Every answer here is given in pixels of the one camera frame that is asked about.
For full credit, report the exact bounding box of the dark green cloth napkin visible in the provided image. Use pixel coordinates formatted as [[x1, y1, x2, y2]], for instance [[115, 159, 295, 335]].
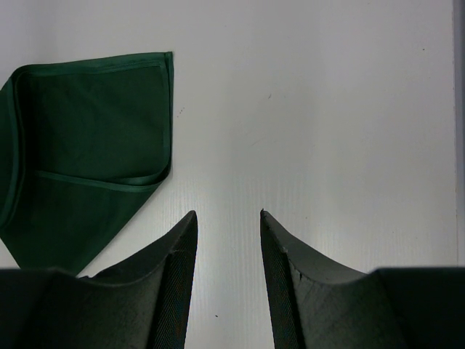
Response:
[[1, 52, 174, 275]]

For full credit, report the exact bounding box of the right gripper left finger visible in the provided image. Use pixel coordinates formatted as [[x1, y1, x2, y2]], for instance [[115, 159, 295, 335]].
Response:
[[1, 211, 198, 348]]

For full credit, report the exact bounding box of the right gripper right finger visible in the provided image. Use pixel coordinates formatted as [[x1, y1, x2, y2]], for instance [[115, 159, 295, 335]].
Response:
[[260, 211, 464, 348]]

